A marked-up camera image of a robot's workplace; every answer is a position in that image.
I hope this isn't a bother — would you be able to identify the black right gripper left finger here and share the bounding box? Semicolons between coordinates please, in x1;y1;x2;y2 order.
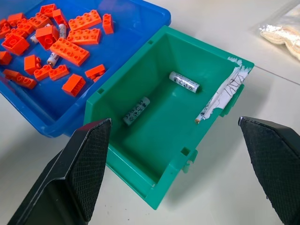
7;118;113;225

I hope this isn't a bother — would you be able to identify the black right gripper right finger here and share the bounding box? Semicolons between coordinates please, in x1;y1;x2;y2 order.
238;116;300;225

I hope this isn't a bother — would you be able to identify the green plastic bin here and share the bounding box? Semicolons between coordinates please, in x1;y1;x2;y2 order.
83;25;255;211

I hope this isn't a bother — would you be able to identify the torn white paper label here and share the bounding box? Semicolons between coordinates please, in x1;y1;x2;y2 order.
199;56;252;120

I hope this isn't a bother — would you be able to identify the orange 2x4 building brick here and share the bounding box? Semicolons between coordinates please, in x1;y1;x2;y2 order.
68;9;103;31
49;37;91;68
67;28;102;46

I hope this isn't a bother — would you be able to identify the blue plastic bin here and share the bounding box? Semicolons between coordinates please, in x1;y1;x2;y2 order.
0;0;172;138

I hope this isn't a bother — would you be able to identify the clear bag of white pads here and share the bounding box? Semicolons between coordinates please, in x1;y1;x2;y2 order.
250;0;300;62

